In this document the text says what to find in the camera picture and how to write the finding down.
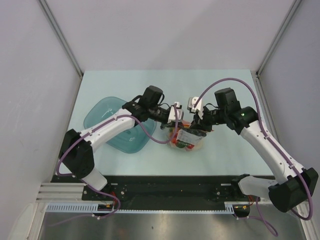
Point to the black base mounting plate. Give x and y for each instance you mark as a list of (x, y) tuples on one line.
[(174, 193)]

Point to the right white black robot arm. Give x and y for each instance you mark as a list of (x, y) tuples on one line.
[(293, 183)]

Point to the left aluminium corner post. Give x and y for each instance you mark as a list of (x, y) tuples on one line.
[(48, 13)]

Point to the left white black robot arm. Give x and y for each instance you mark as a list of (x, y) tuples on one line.
[(78, 147)]

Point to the clear zip bag red zipper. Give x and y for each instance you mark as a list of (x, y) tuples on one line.
[(186, 124)]

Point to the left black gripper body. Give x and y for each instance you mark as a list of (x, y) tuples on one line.
[(158, 115)]

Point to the teal transparent plastic tray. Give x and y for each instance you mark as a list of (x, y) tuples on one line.
[(123, 133)]

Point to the aluminium frame rail front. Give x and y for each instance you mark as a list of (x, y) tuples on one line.
[(79, 193)]

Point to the right aluminium corner post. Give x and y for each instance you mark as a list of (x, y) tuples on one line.
[(295, 6)]

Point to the dark purple grape bunch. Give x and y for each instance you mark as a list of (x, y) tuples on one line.
[(196, 132)]

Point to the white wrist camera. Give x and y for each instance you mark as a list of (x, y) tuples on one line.
[(195, 106), (176, 113)]

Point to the white slotted cable duct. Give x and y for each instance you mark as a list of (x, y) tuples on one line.
[(96, 208)]

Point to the red cherry bunch with leaf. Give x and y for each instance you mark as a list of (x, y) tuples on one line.
[(182, 139)]

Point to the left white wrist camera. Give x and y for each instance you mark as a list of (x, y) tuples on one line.
[(176, 113)]

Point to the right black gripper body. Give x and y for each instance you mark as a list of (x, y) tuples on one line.
[(210, 117)]

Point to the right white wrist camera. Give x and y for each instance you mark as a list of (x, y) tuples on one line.
[(195, 106)]

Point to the aluminium corner post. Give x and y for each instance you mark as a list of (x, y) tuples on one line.
[(48, 13), (295, 6)]

